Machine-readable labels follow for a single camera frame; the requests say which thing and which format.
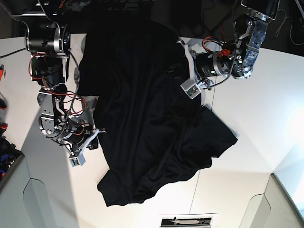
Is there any printed paper sheet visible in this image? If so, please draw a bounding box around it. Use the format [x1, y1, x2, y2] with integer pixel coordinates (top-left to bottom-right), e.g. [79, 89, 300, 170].
[160, 213, 218, 228]

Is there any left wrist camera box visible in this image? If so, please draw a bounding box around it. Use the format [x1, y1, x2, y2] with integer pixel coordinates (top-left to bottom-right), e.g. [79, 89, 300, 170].
[181, 79, 201, 99]

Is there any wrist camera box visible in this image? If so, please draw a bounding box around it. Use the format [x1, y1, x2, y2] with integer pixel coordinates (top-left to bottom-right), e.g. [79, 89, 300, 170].
[181, 79, 201, 99]
[68, 154, 86, 167]

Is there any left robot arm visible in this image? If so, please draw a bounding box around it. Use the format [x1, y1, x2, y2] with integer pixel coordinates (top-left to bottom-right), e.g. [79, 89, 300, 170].
[177, 0, 279, 96]

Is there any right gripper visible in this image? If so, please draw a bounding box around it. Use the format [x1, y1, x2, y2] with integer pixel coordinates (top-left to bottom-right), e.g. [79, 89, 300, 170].
[57, 127, 106, 158]

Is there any white cable bundle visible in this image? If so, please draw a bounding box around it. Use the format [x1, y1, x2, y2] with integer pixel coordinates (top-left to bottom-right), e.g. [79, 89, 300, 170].
[275, 9, 304, 46]

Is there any pile of orange black tools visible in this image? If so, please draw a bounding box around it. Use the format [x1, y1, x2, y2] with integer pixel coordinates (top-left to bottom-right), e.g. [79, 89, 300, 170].
[0, 64, 19, 178]

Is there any black t-shirt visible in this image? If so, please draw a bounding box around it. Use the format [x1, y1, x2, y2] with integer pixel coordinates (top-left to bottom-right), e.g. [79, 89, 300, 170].
[78, 20, 237, 206]

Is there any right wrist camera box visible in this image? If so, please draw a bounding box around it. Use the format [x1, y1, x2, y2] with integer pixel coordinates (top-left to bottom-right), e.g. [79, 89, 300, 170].
[68, 154, 86, 167]

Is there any grey left corner panel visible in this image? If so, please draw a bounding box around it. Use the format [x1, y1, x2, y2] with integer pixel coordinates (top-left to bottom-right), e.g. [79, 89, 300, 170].
[0, 156, 57, 228]

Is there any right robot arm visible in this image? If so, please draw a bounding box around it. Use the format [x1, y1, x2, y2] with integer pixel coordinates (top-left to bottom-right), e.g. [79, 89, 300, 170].
[0, 0, 101, 166]

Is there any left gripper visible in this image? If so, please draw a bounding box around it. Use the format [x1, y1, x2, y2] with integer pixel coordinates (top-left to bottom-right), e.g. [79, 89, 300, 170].
[166, 38, 232, 89]

